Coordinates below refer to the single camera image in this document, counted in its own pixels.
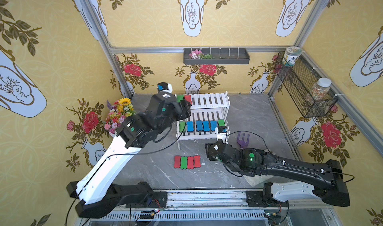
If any jar with patterned label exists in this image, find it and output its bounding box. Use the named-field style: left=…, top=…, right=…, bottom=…
left=282, top=46, right=302, bottom=66

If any red eraser top shelf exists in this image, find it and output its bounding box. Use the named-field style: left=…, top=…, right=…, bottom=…
left=184, top=95, right=192, bottom=105
left=174, top=156, right=181, bottom=169

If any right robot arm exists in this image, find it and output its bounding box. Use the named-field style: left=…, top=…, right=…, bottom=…
left=205, top=139, right=351, bottom=207

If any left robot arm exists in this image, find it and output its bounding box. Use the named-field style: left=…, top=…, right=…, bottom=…
left=66, top=90, right=191, bottom=219

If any grey wall tray with flowers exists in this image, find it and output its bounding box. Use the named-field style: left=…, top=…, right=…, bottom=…
left=183, top=47, right=250, bottom=65

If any white wooden two-tier shelf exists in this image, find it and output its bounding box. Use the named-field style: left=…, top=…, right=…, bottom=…
left=176, top=92, right=230, bottom=149

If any blue eraser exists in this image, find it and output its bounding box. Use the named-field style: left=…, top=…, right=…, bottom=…
left=210, top=120, right=218, bottom=132
left=195, top=120, right=203, bottom=132
left=202, top=121, right=210, bottom=132
left=186, top=121, right=194, bottom=132

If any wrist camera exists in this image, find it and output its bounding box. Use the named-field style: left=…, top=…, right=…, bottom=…
left=157, top=82, right=173, bottom=93
left=215, top=125, right=228, bottom=143

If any green eraser lower shelf right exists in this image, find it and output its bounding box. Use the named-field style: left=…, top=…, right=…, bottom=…
left=217, top=119, right=226, bottom=127

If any white gardening glove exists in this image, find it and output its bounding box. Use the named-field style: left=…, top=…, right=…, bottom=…
left=244, top=175, right=268, bottom=188

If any green eraser lower shelf left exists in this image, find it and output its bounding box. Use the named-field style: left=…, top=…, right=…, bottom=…
left=179, top=121, right=186, bottom=134

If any black wire wall basket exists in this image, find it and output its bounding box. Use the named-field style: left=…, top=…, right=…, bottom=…
left=275, top=52, right=338, bottom=118

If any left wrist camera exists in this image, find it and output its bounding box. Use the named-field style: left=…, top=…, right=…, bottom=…
left=157, top=82, right=173, bottom=93

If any purple garden fork pink handle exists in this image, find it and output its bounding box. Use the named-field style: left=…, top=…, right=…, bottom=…
left=236, top=131, right=250, bottom=149

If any clear jar white lid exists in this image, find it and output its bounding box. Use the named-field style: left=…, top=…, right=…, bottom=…
left=309, top=77, right=332, bottom=101

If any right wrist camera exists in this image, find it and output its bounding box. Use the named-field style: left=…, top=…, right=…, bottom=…
left=215, top=125, right=228, bottom=143

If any flower bouquet in white planter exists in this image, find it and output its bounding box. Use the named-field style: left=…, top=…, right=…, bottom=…
left=104, top=98, right=136, bottom=137

